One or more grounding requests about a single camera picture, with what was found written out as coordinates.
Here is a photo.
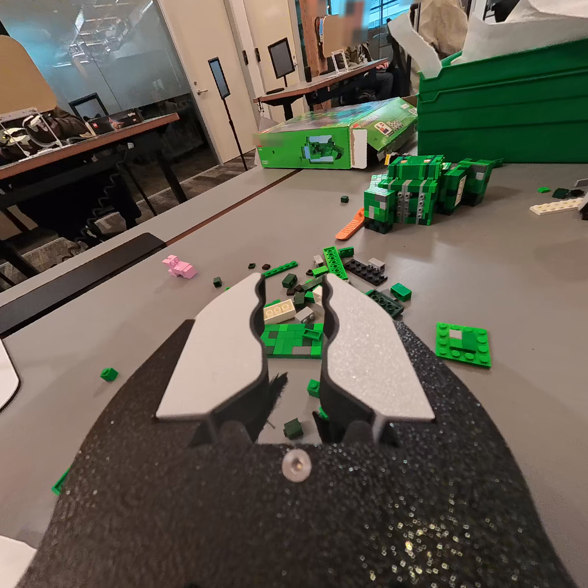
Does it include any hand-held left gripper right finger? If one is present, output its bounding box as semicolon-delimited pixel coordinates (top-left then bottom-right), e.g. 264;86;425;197
319;274;436;445

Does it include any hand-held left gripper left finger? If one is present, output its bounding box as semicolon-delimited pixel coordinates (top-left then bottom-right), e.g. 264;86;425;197
155;272;273;447

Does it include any green mosaic tile plate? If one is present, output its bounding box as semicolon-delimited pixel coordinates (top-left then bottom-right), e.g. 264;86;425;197
259;323;324;359

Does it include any green brick creeper model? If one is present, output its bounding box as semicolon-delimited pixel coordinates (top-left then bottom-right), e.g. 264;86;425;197
363;155;504;233

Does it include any green plastic bin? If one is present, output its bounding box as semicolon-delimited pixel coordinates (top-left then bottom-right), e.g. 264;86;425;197
417;37;588;165

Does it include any grey desk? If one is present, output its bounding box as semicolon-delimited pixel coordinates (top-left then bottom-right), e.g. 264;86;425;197
0;163;588;588

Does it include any dark green wide brick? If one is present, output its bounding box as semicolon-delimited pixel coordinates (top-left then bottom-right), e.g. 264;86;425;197
366;289;405;319

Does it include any cream hollow brick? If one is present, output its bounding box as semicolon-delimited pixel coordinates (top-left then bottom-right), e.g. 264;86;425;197
263;299;296;324

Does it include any pile of loose toy bricks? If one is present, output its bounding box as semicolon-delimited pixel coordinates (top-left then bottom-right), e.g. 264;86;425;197
212;247;414;439

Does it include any black studded plate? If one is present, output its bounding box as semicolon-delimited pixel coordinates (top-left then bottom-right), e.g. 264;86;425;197
344;258;388;287

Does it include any small square green plate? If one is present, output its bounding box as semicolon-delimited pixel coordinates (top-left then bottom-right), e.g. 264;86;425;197
435;322;492;369

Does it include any pink toy pig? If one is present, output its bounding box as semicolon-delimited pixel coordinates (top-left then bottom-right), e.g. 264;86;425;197
162;254;198;280

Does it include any long green holed brick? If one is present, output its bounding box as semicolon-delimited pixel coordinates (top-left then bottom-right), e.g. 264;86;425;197
323;247;350;280

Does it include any orange brick separator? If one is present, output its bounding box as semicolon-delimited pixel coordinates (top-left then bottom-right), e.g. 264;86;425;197
335;208;366;241

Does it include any white rounded board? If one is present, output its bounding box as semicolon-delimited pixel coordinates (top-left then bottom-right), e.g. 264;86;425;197
0;339;20;413

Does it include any white flat brick plate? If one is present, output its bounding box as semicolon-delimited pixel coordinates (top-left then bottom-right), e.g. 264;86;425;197
529;199;581;216

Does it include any green cardboard toy box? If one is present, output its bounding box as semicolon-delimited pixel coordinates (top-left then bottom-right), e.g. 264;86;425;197
254;96;420;171

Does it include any brown-edged office table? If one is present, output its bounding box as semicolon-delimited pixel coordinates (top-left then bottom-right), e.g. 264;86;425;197
0;112;189;258
253;59;391;121

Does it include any black toy box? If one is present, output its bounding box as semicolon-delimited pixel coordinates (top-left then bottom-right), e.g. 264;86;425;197
85;109;143;135

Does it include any black tablet on stand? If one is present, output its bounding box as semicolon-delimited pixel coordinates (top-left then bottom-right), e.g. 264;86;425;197
208;57;249;172

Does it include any white sheet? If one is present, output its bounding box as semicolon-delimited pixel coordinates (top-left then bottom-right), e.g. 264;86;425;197
0;535;38;588

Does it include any white door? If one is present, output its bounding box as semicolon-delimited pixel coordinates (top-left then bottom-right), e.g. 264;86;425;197
158;0;258;166

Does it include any black monitor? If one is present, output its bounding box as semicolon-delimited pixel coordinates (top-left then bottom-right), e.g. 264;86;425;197
267;38;296;90

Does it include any tan curved panel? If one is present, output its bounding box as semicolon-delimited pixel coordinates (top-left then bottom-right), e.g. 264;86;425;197
0;35;58;115

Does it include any beige coat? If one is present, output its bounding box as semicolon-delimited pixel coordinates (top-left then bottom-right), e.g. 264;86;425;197
404;0;470;62

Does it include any black desk cable cover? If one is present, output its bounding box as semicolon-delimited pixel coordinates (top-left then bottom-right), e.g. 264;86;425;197
0;232;167;336

